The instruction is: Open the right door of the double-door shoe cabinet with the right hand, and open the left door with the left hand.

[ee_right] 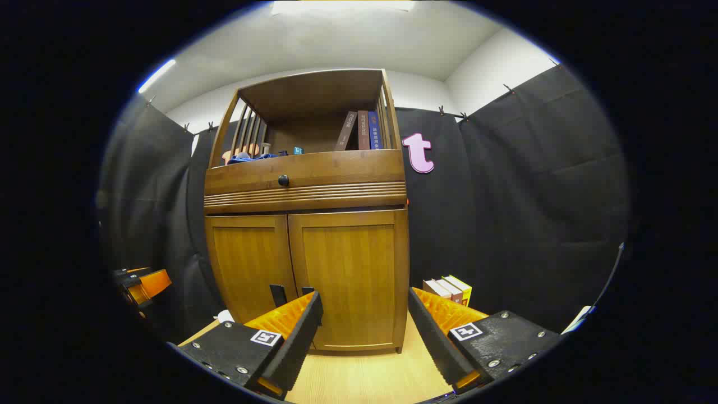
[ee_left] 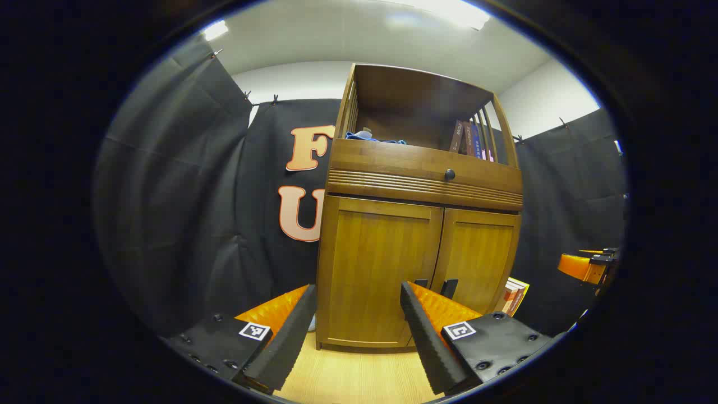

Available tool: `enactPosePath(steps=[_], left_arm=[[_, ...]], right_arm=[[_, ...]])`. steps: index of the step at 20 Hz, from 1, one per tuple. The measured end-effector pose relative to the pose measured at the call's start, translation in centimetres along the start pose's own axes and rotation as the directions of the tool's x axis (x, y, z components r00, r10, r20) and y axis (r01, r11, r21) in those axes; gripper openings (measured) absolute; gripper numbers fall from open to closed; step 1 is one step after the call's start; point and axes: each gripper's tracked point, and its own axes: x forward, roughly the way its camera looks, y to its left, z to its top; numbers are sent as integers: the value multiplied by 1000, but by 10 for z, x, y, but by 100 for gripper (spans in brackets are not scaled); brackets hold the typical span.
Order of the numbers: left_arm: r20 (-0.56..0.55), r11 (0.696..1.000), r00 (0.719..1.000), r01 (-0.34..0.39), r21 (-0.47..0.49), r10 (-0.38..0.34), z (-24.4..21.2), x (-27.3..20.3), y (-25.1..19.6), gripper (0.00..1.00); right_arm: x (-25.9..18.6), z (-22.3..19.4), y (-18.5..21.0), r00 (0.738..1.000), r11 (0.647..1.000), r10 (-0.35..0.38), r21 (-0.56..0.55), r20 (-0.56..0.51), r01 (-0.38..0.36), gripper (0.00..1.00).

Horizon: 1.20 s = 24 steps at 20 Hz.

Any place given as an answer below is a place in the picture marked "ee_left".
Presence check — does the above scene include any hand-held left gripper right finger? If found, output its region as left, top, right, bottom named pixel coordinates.
left=399, top=281, right=556, bottom=396

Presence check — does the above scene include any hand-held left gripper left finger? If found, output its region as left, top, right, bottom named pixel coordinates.
left=160, top=283, right=319, bottom=394

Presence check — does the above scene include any wooden double-door shoe cabinet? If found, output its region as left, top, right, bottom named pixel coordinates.
left=315, top=63, right=524, bottom=353

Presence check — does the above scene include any black backdrop cloth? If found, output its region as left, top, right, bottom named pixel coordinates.
left=93, top=34, right=628, bottom=337

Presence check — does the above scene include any wooden drawer with dark knob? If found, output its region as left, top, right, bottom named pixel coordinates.
left=327, top=139, right=523, bottom=212

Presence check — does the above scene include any blue cloth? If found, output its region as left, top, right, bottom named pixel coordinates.
left=344, top=129, right=407, bottom=145

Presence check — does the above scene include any large ceiling light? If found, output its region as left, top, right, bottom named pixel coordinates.
left=387, top=0, right=491, bottom=30

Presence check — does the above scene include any small ceiling light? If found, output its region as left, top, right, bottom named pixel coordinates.
left=201, top=20, right=229, bottom=41

